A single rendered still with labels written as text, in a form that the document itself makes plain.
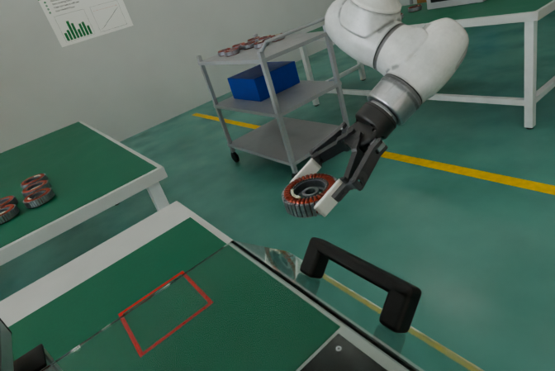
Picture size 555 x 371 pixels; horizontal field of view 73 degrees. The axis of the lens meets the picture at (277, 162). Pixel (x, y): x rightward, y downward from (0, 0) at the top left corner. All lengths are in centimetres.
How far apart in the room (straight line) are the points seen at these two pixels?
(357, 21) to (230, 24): 531
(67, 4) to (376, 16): 479
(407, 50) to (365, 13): 11
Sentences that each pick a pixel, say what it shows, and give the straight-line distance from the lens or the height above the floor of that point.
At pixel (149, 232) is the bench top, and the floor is 75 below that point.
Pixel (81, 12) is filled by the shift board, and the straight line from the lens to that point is 537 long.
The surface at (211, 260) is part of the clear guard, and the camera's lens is 38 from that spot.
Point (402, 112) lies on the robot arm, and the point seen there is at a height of 101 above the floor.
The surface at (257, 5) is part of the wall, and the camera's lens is 636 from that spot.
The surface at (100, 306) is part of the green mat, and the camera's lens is 100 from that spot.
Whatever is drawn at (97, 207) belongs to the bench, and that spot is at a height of 72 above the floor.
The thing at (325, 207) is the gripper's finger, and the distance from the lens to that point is 68.
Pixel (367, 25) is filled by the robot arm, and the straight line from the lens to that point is 79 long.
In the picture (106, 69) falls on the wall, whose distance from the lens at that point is 537.
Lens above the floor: 128
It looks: 25 degrees down
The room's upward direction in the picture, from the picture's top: 17 degrees counter-clockwise
